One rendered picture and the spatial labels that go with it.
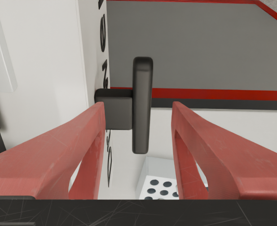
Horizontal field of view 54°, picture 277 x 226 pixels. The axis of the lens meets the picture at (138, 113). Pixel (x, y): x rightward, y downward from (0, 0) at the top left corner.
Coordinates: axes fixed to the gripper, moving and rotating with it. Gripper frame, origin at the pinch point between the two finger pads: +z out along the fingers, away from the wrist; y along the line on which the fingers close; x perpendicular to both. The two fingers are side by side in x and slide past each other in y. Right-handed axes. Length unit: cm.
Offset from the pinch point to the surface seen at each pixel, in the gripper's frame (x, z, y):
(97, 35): -1.3, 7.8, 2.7
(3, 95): 6.0, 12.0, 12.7
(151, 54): 14.2, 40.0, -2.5
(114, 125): 3.6, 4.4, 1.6
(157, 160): 21.6, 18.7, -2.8
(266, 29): 15, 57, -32
